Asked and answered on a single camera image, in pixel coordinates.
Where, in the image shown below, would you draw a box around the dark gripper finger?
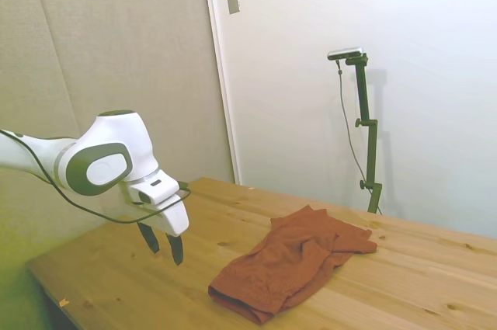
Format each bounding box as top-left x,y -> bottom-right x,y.
164,231 -> 186,266
139,224 -> 162,255

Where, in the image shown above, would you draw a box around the silver camera on stand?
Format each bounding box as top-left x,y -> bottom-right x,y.
327,46 -> 366,61

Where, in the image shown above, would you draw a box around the dark green camera stand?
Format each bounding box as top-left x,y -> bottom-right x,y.
345,54 -> 384,214

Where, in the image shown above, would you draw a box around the rust orange shorts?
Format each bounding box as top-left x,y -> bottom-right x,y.
207,205 -> 378,325

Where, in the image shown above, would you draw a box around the white door trim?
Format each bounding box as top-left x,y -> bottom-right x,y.
200,0 -> 242,186

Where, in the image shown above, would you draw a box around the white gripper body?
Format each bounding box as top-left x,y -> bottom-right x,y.
135,196 -> 191,238

